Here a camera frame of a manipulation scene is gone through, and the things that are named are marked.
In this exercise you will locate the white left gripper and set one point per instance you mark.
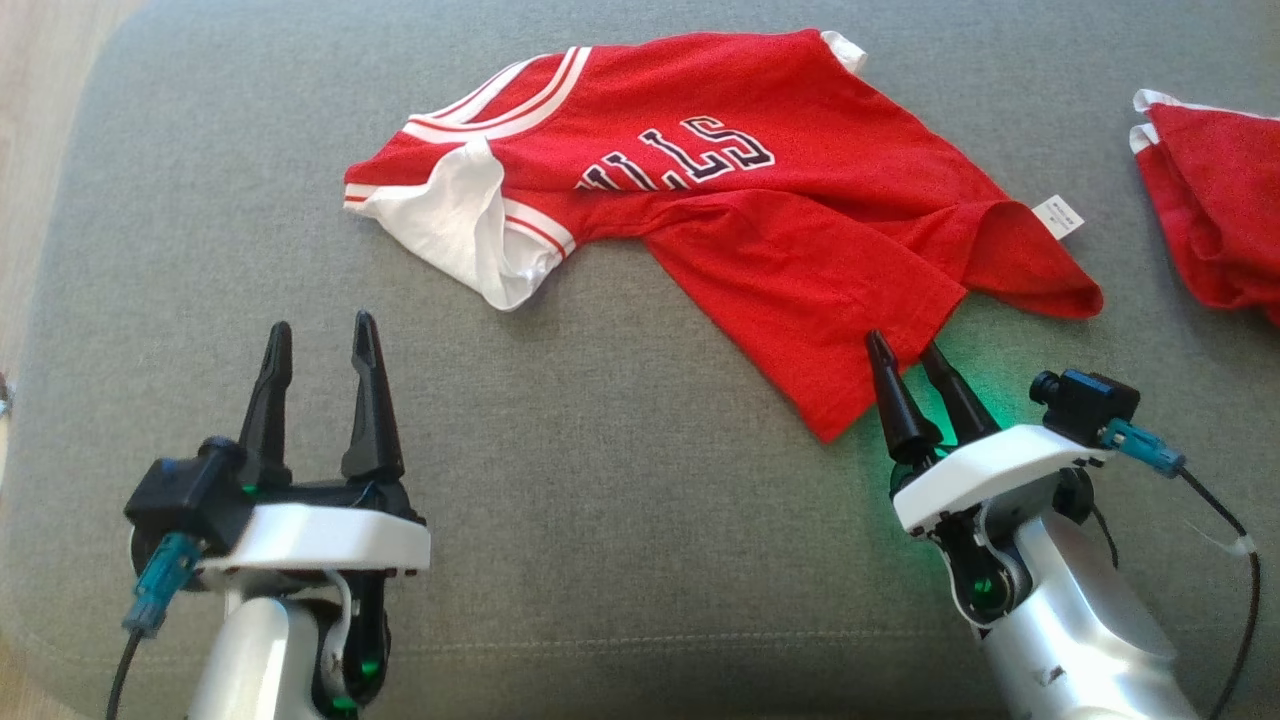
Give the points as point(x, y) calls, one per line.
point(320, 535)

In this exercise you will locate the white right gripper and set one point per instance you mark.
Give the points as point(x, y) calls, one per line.
point(990, 470)

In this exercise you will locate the red white basketball jersey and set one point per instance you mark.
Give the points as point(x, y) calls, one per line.
point(760, 200)

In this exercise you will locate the red mesh shorts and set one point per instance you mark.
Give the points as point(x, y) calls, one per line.
point(1220, 200)

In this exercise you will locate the grey sofa seat cushion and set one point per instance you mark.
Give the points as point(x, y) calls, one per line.
point(600, 450)

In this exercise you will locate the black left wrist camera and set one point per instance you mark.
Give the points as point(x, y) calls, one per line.
point(185, 495)

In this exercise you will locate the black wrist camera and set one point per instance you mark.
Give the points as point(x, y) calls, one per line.
point(185, 495)
point(1090, 405)

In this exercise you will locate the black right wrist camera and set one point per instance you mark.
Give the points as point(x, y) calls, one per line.
point(1090, 405)

